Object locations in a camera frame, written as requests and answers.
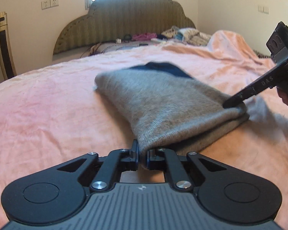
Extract pink blanket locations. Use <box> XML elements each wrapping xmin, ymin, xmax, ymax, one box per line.
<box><xmin>0</xmin><ymin>30</ymin><xmax>288</xmax><ymax>230</ymax></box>

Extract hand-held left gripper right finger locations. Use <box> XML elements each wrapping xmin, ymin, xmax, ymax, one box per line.
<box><xmin>142</xmin><ymin>148</ymin><xmax>234</xmax><ymax>192</ymax></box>

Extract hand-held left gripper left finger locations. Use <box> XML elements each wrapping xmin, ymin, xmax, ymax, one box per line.
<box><xmin>55</xmin><ymin>139</ymin><xmax>140</xmax><ymax>192</ymax></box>

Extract pink cloth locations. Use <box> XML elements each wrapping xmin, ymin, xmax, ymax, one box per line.
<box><xmin>132</xmin><ymin>33</ymin><xmax>157</xmax><ymax>41</ymax></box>

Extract gold tower air conditioner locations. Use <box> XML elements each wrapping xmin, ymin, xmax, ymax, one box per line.
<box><xmin>0</xmin><ymin>11</ymin><xmax>17</xmax><ymax>80</ymax></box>

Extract grey patterned pillow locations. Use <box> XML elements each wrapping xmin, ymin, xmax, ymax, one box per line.
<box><xmin>91</xmin><ymin>40</ymin><xmax>159</xmax><ymax>53</ymax></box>

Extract navy and grey knit sweater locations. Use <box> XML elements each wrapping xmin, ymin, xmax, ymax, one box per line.
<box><xmin>95</xmin><ymin>62</ymin><xmax>251</xmax><ymax>158</ymax></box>

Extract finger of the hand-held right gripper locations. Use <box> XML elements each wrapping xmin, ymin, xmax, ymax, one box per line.
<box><xmin>223</xmin><ymin>57</ymin><xmax>288</xmax><ymax>109</ymax></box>

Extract olive padded headboard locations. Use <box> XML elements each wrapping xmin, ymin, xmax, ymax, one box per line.
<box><xmin>53</xmin><ymin>0</ymin><xmax>197</xmax><ymax>55</ymax></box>

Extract black cable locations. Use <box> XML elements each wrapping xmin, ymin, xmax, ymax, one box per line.
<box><xmin>80</xmin><ymin>43</ymin><xmax>103</xmax><ymax>58</ymax></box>

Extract white wall sockets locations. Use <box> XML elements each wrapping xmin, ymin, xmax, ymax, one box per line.
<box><xmin>41</xmin><ymin>0</ymin><xmax>59</xmax><ymax>10</ymax></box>

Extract floral pillow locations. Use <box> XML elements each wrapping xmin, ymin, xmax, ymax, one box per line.
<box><xmin>161</xmin><ymin>26</ymin><xmax>212</xmax><ymax>46</ymax></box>

